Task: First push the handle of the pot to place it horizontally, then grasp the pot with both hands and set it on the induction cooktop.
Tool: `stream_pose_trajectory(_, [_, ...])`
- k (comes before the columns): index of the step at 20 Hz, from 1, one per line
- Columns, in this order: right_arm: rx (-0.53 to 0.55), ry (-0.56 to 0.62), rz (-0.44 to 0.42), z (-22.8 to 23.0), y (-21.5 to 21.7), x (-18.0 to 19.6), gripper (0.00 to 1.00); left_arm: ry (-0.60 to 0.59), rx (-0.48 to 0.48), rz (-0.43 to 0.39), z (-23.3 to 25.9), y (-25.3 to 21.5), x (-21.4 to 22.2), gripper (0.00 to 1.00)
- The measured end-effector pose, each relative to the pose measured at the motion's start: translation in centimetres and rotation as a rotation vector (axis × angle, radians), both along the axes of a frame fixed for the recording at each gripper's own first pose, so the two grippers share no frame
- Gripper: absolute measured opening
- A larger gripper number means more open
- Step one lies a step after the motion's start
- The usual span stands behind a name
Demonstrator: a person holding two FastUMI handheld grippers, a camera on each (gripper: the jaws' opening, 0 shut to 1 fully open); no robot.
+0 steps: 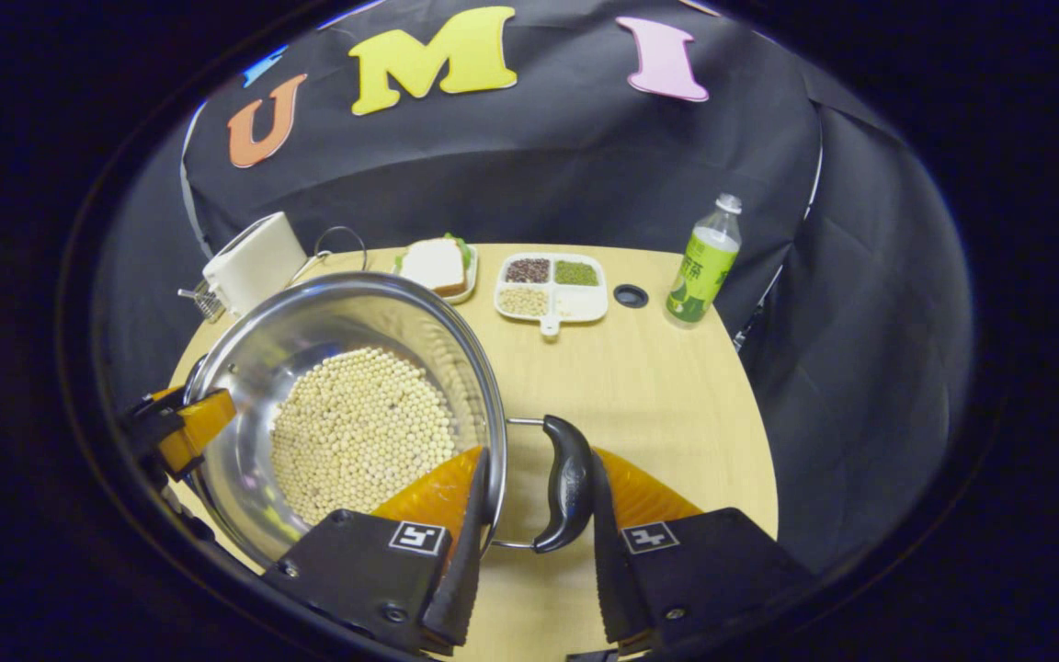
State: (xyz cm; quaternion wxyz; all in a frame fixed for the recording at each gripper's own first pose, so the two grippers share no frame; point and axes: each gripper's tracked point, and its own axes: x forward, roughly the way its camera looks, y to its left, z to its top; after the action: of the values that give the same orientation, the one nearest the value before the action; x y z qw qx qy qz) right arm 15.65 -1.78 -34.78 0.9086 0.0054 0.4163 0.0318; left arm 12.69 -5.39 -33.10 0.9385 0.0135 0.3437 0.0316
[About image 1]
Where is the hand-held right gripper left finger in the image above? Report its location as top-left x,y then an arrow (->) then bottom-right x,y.
261,446 -> 494,656

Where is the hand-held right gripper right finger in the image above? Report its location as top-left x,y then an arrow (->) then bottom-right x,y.
589,446 -> 815,656

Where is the stainless steel pot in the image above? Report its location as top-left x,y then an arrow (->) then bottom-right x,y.
182,271 -> 597,571

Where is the heap of yellow soybeans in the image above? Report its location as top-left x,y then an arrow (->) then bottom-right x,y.
269,347 -> 457,527

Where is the white countertop appliance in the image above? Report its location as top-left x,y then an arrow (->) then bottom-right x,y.
202,211 -> 308,316

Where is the white divided tray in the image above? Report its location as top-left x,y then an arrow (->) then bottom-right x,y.
494,253 -> 609,337

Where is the small heap of pale beans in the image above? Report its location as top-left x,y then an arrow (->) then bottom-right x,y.
498,287 -> 549,317

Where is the small white plate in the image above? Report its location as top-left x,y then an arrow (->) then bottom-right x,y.
392,241 -> 480,305

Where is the white bread sandwich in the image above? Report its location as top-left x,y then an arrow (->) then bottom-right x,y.
398,234 -> 473,297

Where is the green label drink bottle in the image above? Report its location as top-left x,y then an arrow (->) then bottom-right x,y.
664,193 -> 744,329

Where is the black backdrop cloth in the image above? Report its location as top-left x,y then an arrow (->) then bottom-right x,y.
93,0 -> 976,576

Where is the small metal wire rack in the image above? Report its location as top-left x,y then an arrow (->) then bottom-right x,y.
177,280 -> 227,323

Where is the black power cable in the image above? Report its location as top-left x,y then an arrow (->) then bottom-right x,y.
313,225 -> 370,272

